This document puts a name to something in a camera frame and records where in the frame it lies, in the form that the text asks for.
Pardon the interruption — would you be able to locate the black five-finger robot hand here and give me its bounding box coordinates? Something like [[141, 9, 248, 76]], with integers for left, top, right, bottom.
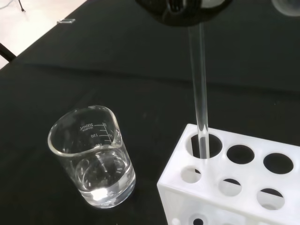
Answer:
[[135, 0, 300, 27]]

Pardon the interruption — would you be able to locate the white test tube rack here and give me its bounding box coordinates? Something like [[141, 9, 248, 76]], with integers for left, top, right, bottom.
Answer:
[[156, 123, 300, 225]]

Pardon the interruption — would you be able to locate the black bench cloth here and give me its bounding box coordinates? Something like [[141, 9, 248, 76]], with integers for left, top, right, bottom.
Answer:
[[0, 0, 300, 225]]

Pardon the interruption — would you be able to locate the clear glass beaker with water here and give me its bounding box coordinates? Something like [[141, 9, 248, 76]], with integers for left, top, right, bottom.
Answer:
[[47, 105, 137, 210]]

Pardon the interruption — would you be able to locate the black tripod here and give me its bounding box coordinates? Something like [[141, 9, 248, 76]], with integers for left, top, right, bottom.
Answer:
[[0, 42, 17, 63]]

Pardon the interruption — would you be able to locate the black cable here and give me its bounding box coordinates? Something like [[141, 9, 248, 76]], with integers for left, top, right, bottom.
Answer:
[[0, 0, 27, 13]]

